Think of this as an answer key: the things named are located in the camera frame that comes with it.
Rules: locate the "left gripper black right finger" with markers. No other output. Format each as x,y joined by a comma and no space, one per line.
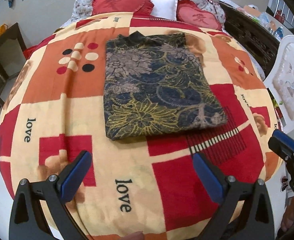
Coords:
244,210

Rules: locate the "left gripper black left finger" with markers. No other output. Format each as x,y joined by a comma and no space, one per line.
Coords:
27,217

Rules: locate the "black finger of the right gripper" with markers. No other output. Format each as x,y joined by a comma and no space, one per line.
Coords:
281,144

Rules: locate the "dark floral patterned garment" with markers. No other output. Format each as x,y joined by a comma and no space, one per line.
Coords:
156,85

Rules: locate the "right hand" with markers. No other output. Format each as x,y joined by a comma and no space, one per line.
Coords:
288,217

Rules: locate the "white upholstered chair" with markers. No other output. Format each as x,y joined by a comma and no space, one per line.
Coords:
280,82

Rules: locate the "dark wooden nightstand right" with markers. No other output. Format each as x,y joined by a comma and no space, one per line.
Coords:
252,36

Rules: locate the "dark wooden nightstand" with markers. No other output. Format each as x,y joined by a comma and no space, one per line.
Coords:
252,36
12,46

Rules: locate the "red orange cream love blanket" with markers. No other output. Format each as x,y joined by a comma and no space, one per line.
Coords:
147,183

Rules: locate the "metal stair railing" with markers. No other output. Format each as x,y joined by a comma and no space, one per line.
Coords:
283,16

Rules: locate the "clutter on right nightstand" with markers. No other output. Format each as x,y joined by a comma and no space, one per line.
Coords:
264,19

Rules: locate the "right red heart pillow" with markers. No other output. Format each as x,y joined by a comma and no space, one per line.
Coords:
188,12

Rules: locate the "red heart pillow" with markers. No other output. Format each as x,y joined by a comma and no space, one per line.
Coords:
188,12
143,7

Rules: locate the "dark wooden nightstand left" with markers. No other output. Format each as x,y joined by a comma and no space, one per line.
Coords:
12,46

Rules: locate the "white small pillow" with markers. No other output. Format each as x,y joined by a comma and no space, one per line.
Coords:
165,9

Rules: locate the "left red heart pillow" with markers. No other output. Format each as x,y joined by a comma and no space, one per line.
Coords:
143,7

